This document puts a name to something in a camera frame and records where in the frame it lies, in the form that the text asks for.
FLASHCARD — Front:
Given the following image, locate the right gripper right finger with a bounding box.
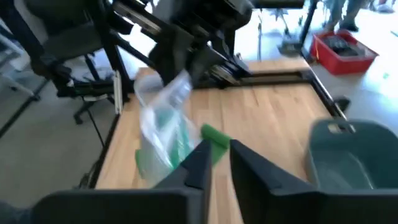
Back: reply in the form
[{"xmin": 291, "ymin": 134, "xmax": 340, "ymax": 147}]
[{"xmin": 230, "ymin": 139, "xmax": 363, "ymax": 224}]

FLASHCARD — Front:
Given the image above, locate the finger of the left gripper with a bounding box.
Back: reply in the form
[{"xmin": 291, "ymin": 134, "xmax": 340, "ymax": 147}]
[
  {"xmin": 149, "ymin": 32, "xmax": 195, "ymax": 86},
  {"xmin": 191, "ymin": 46, "xmax": 226, "ymax": 85}
]

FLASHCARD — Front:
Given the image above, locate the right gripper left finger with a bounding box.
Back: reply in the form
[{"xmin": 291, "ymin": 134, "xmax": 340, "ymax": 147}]
[{"xmin": 138, "ymin": 140, "xmax": 213, "ymax": 224}]

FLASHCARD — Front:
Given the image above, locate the teal elastic bandage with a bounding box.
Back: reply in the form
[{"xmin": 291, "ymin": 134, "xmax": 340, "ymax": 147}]
[{"xmin": 154, "ymin": 107, "xmax": 195, "ymax": 169}]

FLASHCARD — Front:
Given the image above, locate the green elastic bandage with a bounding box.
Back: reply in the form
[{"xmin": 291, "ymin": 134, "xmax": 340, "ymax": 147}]
[{"xmin": 135, "ymin": 123, "xmax": 233, "ymax": 177}]

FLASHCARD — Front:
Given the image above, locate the clear plastic bag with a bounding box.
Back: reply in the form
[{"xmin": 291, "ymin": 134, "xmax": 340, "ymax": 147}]
[{"xmin": 134, "ymin": 70, "xmax": 203, "ymax": 187}]

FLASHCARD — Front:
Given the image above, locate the dark teal plastic bin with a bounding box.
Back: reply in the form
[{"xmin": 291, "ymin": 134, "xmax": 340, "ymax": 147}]
[{"xmin": 306, "ymin": 119, "xmax": 398, "ymax": 191}]

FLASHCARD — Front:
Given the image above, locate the black office chair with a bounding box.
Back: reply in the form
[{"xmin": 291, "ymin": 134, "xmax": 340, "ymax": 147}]
[{"xmin": 23, "ymin": 0, "xmax": 125, "ymax": 125}]

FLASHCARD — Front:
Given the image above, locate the red plastic crate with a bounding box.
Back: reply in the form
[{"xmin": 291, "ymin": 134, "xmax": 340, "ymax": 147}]
[{"xmin": 310, "ymin": 29, "xmax": 379, "ymax": 75}]

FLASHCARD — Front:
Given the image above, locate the person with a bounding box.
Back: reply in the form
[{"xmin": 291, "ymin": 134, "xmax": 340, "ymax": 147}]
[{"xmin": 326, "ymin": 0, "xmax": 369, "ymax": 32}]

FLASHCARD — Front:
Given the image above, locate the person's leg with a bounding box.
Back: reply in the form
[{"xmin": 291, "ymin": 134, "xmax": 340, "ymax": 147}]
[{"xmin": 0, "ymin": 200, "xmax": 32, "ymax": 224}]

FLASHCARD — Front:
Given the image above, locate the silver bracket bar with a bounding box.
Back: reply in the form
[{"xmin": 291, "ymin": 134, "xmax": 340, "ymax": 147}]
[{"xmin": 113, "ymin": 70, "xmax": 123, "ymax": 115}]

